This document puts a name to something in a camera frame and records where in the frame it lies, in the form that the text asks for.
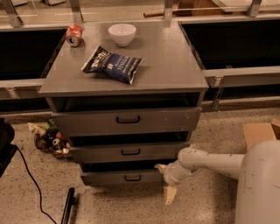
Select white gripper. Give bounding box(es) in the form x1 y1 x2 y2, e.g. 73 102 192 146
154 160 200 206

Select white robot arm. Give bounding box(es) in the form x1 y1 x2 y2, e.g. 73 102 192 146
155 140 280 224

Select grey bottom drawer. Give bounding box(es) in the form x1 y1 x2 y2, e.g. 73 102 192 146
80 169 162 186

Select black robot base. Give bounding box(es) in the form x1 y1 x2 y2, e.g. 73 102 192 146
0 118 18 178

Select grey drawer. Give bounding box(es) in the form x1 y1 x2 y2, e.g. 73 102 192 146
80 169 162 186
52 108 201 137
70 142 190 164

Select blue chip bag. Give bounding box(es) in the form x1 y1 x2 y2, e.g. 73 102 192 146
81 45 143 85

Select wooden stick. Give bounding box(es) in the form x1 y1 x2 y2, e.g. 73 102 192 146
143 10 179 19

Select cardboard box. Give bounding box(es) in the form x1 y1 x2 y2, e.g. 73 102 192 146
242 118 280 150

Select grey drawer cabinet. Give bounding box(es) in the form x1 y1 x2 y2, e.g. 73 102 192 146
39 22 208 174

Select grey middle drawer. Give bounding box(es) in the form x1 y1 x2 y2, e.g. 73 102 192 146
70 142 190 164

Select white ceramic bowl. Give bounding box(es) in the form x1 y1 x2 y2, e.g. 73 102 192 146
108 24 137 46

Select grey top drawer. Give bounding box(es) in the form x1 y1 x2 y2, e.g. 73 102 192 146
52 108 201 137

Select black cable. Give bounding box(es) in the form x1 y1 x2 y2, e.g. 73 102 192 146
15 144 58 224

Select crushed red soda can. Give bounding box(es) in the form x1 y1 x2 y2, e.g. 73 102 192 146
66 24 82 47

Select black bar on floor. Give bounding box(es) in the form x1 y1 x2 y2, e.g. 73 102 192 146
60 187 75 224

